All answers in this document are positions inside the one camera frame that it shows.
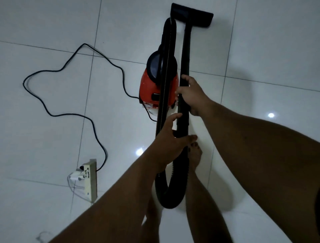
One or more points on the person's right hand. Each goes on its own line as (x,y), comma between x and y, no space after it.
(196,96)

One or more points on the person's left hand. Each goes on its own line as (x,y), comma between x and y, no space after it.
(166,145)

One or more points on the person's left thumb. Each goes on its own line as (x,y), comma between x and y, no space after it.
(188,139)

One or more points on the person's right thumb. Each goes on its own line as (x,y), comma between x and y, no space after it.
(188,79)

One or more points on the black vacuum wand tube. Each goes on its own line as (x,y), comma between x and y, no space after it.
(185,50)

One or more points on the person's left forearm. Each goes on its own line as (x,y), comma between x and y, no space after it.
(112,205)

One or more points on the person's right forearm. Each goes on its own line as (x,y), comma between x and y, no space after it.
(257,160)

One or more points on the red canister vacuum cleaner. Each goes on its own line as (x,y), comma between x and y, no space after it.
(150,92)

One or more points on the black vacuum floor nozzle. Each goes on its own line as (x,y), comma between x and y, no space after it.
(192,15)

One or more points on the person's right leg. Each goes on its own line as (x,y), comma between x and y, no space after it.
(200,212)

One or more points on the person's leg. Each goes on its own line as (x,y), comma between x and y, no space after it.
(200,212)
(151,225)

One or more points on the person's left leg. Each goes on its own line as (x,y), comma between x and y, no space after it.
(151,225)

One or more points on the white power strip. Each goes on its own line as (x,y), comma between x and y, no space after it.
(90,180)

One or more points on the white charger plug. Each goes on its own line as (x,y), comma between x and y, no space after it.
(75,176)

